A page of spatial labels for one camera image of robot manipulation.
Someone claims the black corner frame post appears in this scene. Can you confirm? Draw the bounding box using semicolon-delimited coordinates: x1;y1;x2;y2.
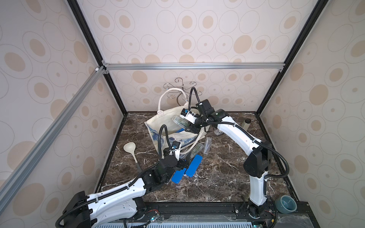
67;0;127;115
256;0;329;116

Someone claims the teal ceramic cup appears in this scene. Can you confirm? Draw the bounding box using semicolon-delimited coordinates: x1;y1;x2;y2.
275;195;297;214

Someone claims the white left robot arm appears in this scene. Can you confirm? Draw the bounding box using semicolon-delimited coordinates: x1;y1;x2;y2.
55;155;190;228

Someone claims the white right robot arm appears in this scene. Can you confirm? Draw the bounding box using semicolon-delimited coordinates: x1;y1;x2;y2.
180;99;272;207

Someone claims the diagonal aluminium rail left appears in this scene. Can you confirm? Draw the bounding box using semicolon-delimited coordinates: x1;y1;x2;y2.
1;66;106;213

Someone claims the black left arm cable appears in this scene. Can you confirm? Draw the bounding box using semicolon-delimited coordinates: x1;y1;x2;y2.
55;124;175;228

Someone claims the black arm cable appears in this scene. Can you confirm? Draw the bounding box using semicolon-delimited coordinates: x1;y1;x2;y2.
188;86;290;228
55;124;175;228

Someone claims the clear case green insert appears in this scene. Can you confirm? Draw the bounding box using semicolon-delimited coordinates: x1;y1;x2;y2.
189;143;204;159

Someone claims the clear case blue compass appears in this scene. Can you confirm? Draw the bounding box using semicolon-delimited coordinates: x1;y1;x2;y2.
203;137;212;155

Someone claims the silver metal hook stand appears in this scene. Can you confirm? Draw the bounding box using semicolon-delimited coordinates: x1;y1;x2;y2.
163;77;197;105

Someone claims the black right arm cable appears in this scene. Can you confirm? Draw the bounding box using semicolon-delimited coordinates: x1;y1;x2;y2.
188;86;290;228

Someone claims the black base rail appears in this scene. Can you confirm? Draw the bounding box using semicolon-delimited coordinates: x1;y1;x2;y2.
75;201;320;228

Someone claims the clear case gold label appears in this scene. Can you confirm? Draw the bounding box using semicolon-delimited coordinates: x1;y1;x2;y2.
172;116;190;129

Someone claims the black corner frame post left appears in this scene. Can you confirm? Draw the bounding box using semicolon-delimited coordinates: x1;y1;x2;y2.
67;0;127;115

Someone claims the small jar black lid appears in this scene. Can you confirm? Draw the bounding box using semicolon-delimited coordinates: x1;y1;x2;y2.
241;118;252;131

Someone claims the black corner frame post right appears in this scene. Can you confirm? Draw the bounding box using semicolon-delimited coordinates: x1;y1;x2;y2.
256;0;329;116

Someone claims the starry night canvas bag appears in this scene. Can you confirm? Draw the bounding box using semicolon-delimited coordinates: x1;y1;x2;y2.
145;88;209;156

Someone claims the horizontal aluminium rail back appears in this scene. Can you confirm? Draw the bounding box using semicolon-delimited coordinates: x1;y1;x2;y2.
105;62;285;71

